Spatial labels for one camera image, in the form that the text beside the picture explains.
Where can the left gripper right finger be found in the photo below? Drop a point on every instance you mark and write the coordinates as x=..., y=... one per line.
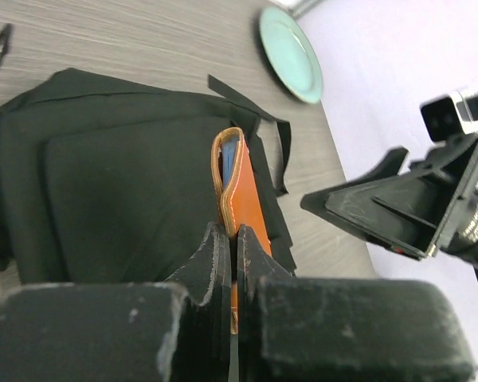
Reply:
x=295, y=329

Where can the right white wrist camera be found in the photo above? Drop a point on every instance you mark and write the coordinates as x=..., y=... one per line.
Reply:
x=452, y=114

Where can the black student backpack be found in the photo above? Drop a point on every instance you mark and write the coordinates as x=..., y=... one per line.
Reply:
x=103, y=180

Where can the brown leather wallet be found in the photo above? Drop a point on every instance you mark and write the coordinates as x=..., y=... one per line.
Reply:
x=235, y=187

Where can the light teal plate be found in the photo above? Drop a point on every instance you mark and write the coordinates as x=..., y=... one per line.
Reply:
x=290, y=54

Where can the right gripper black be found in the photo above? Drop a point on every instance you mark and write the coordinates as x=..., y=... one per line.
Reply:
x=431, y=207

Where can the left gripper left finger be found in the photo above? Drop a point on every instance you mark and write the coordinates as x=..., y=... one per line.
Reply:
x=174, y=330

